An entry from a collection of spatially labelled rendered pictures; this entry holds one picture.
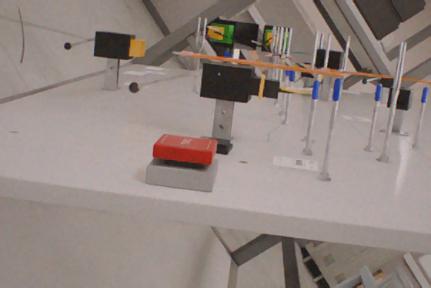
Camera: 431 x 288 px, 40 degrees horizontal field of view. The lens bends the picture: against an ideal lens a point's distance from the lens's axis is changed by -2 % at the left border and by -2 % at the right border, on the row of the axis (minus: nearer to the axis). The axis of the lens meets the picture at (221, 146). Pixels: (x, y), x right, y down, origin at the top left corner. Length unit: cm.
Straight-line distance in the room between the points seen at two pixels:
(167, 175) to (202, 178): 3
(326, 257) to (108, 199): 763
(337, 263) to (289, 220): 764
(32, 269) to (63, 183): 35
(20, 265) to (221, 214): 39
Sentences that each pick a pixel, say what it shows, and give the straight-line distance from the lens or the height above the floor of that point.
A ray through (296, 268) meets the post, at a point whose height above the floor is 99.
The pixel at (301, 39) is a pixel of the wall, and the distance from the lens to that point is 833.
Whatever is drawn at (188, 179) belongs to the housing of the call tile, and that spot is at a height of 110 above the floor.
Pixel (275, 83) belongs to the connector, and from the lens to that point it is 69.
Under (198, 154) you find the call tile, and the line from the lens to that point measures 49.
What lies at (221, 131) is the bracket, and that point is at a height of 111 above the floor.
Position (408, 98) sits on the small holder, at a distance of 95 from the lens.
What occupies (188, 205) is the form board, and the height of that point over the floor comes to 109.
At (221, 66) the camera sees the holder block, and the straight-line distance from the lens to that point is 69.
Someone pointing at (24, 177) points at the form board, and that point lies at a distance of 50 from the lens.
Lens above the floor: 121
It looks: 9 degrees down
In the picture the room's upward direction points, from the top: 58 degrees clockwise
